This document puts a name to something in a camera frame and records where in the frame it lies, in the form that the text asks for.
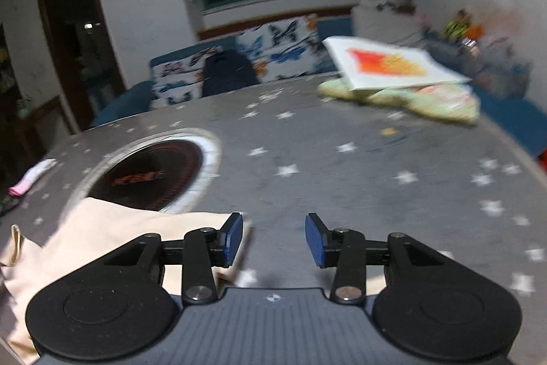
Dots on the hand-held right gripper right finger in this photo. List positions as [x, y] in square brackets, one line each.
[314, 241]

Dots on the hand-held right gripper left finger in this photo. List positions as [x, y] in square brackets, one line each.
[233, 239]

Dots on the beige cloth garment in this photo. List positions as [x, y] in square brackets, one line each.
[107, 228]

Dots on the round black induction cooker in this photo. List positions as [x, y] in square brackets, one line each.
[145, 172]

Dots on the dark navy backpack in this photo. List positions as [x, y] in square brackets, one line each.
[228, 72]

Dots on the folded green floral garment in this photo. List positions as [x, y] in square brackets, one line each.
[427, 102]

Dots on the white box with orange print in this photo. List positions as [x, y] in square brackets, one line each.
[393, 63]

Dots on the butterfly-print sofa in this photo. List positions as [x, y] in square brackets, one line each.
[282, 44]

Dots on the pink white small cloth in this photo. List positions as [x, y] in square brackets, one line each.
[32, 176]

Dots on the white quilt pile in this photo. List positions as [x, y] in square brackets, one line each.
[382, 18]

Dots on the dark wooden door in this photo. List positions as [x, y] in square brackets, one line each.
[79, 40]

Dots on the colourful toy clutter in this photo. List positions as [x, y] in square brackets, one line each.
[478, 44]

